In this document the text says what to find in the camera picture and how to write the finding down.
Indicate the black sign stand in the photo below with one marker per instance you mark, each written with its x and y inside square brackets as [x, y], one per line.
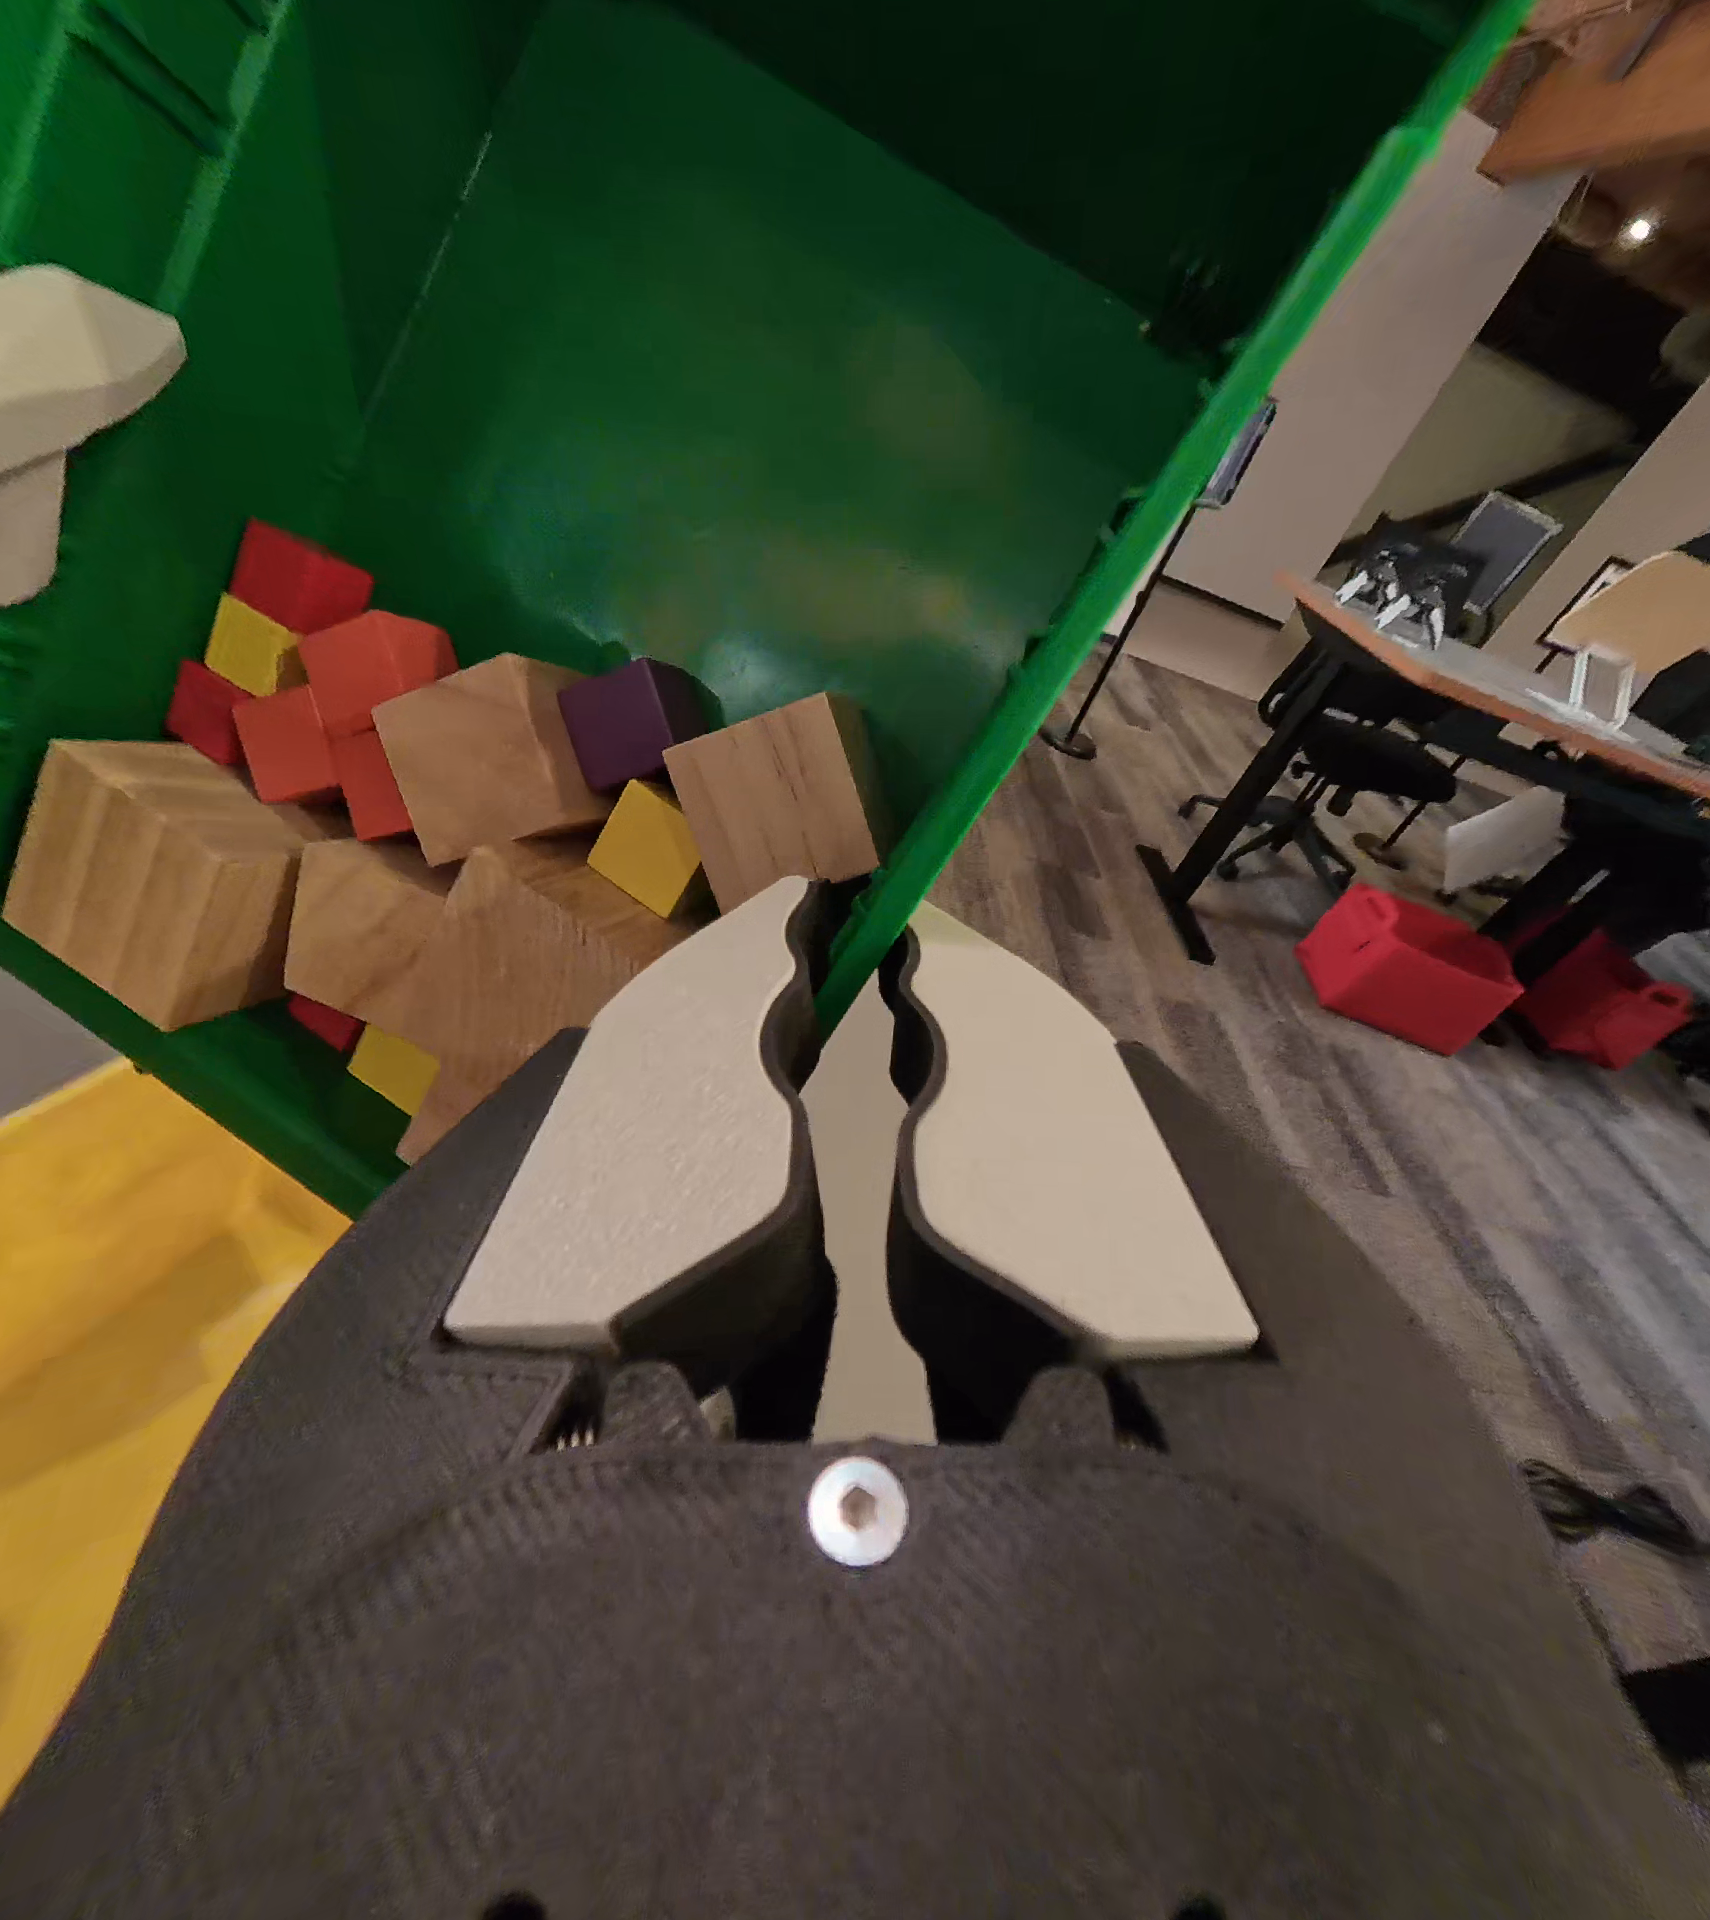
[1242, 451]

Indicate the black office chair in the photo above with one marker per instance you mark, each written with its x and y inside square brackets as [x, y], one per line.
[1373, 758]

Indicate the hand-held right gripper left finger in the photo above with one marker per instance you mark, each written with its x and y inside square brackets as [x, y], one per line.
[644, 1170]

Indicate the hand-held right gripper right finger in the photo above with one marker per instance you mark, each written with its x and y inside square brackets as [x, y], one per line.
[1080, 1184]

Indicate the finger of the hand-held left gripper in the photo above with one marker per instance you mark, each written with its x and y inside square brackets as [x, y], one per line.
[44, 352]

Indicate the plain wooden board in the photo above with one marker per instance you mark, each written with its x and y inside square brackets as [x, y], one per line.
[1665, 608]

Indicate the white plastic box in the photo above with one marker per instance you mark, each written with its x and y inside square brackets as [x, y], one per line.
[1508, 840]

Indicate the small clear acrylic stand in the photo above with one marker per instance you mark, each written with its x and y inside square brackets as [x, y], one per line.
[1602, 687]

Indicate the green plastic box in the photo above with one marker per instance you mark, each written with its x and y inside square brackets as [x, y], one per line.
[795, 375]

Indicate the black device with grey prongs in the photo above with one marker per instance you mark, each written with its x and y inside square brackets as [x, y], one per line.
[1395, 592]

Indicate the red plastic box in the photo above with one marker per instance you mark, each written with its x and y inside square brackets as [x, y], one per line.
[1410, 974]
[1605, 1005]

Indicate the pile of coloured wooden cubes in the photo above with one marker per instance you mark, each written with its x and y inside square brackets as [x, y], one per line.
[495, 765]

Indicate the long wooden desk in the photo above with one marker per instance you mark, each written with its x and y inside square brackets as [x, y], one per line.
[1484, 679]

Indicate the grey framed panel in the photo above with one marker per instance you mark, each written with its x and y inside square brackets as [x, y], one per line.
[1508, 549]

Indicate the yellow plastic box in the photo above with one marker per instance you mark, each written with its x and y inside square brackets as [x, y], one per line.
[44, 1350]

